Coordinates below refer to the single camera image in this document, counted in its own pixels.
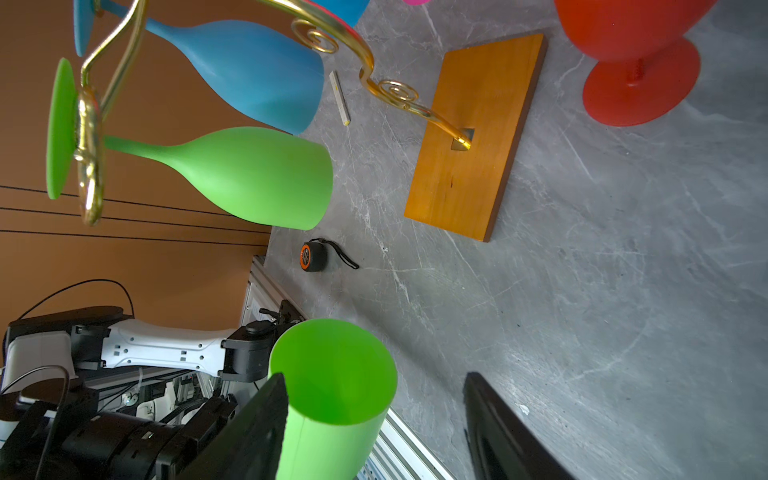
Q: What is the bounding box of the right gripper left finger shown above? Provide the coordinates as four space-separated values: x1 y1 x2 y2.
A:
180 373 289 480

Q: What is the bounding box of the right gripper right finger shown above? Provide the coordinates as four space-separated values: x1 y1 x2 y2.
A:
463 372 574 480

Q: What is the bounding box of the green wine glass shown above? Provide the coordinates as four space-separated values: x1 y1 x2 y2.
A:
46 59 334 230
269 319 398 479

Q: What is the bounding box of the red wine glass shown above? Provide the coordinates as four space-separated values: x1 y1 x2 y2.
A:
555 0 715 127

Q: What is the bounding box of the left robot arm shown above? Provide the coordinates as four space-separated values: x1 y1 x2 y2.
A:
1 300 303 479

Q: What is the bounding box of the green wine glass front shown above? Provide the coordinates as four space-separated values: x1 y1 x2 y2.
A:
46 59 334 230

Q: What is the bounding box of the wooden rack base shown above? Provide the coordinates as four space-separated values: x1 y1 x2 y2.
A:
404 33 547 242

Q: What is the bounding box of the blue wine glass left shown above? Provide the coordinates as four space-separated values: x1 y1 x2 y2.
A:
73 0 326 137

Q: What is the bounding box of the blue wine glass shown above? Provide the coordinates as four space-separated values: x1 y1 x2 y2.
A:
313 0 369 27
73 0 326 137

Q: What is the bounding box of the blue wine glass back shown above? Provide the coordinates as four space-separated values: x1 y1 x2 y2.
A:
313 0 369 27

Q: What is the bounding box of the orange black tape measure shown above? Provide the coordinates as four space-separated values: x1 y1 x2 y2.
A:
299 237 360 272

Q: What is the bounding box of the aluminium front rail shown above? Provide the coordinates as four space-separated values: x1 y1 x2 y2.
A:
240 256 455 480

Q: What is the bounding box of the gold wire glass rack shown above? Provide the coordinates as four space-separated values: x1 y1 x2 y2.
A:
73 0 475 228

